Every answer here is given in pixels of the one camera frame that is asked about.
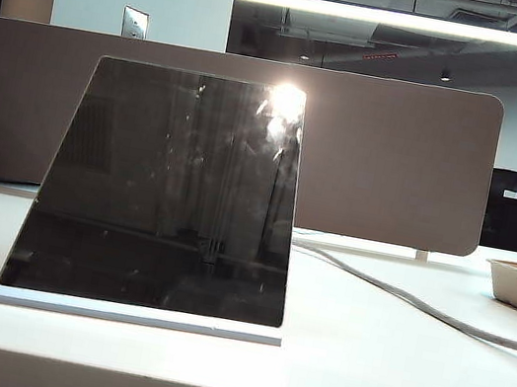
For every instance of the silver wall switch plate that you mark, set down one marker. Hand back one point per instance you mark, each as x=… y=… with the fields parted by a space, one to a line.
x=135 y=22

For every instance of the ceiling light strip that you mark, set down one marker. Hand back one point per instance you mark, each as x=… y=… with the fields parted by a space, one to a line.
x=419 y=22

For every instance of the brown desk divider panel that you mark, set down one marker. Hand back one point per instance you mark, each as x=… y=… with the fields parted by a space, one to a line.
x=383 y=165

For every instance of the white divider foot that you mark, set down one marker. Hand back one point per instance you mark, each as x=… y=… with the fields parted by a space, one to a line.
x=421 y=255

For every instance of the red ceiling sign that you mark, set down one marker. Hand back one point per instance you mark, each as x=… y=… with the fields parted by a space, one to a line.
x=380 y=56

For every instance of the square mirror with white stand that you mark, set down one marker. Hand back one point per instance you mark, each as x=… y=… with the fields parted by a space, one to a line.
x=163 y=197

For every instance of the black ceiling spotlight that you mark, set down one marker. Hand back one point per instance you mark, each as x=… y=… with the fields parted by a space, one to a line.
x=445 y=76

